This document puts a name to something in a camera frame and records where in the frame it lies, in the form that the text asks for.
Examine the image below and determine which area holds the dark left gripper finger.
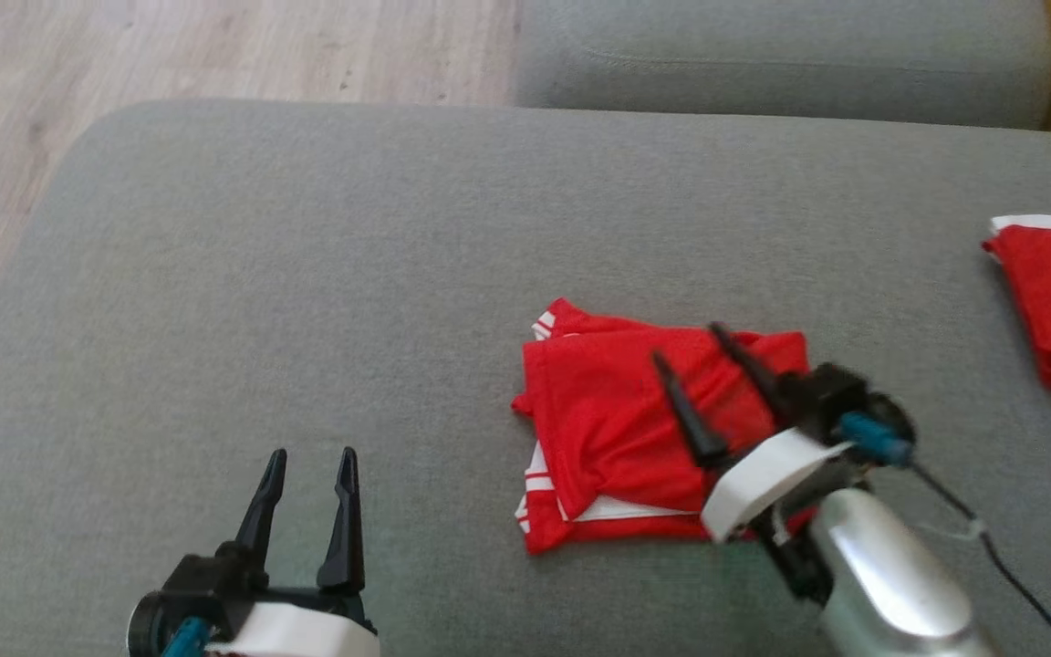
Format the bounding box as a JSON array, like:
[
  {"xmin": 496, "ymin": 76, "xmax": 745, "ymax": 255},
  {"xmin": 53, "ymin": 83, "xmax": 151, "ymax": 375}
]
[
  {"xmin": 235, "ymin": 448, "xmax": 288, "ymax": 567},
  {"xmin": 317, "ymin": 446, "xmax": 365, "ymax": 592}
]

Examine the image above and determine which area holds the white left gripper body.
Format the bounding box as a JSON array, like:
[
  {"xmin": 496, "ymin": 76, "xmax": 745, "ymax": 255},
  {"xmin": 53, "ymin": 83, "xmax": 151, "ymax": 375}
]
[{"xmin": 211, "ymin": 584, "xmax": 380, "ymax": 657}]

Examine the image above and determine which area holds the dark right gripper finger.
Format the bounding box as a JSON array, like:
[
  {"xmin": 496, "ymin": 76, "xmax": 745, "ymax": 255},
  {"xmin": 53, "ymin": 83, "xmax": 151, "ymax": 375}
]
[
  {"xmin": 708, "ymin": 322, "xmax": 791, "ymax": 421},
  {"xmin": 651, "ymin": 351, "xmax": 729, "ymax": 468}
]

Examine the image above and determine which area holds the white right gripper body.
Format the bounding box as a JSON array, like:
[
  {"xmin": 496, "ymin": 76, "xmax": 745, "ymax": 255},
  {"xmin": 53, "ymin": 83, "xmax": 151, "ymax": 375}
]
[{"xmin": 701, "ymin": 427, "xmax": 855, "ymax": 605}]

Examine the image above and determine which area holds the red number 23 jersey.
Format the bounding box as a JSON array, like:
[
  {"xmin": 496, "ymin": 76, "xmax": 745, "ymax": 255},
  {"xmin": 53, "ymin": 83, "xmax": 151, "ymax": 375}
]
[{"xmin": 512, "ymin": 298, "xmax": 814, "ymax": 556}]

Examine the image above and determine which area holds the grey fabric sofa seat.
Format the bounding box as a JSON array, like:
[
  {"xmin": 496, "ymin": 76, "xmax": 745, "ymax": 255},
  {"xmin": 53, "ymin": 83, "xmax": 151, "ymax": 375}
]
[{"xmin": 0, "ymin": 99, "xmax": 1051, "ymax": 657}]

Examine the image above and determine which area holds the grey fabric sofa cushion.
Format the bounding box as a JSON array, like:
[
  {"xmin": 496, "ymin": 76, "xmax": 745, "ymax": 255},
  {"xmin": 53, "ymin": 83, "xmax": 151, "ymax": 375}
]
[{"xmin": 512, "ymin": 0, "xmax": 1051, "ymax": 129}]

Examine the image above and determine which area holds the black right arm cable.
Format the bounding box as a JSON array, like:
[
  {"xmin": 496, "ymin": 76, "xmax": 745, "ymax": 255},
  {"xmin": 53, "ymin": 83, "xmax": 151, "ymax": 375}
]
[{"xmin": 909, "ymin": 461, "xmax": 1051, "ymax": 657}]

